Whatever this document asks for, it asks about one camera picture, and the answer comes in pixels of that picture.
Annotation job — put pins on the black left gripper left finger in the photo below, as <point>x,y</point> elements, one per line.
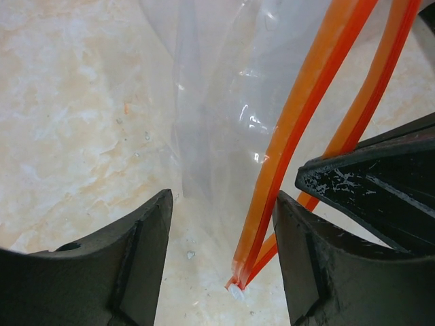
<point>109,277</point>

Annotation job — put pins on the clear zip bag orange zipper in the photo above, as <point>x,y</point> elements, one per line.
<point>247,78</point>

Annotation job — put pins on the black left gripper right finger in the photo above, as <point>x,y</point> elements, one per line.
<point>333,277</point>

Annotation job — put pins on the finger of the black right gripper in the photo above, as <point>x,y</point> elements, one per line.
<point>386,185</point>

